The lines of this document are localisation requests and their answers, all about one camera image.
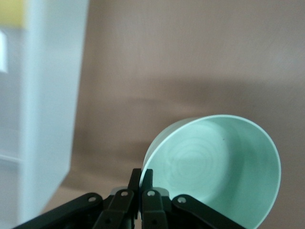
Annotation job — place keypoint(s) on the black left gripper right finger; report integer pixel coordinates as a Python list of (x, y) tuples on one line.
[(155, 210)]

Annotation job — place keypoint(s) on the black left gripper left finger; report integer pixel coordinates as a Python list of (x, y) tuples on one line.
[(119, 207)]

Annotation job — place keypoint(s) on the mint green bowl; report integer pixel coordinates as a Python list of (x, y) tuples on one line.
[(226, 162)]

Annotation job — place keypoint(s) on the clear plastic bin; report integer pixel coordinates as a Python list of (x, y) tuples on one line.
[(47, 95)]

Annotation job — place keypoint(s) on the brown table mat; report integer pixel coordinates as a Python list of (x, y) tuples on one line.
[(190, 59)]

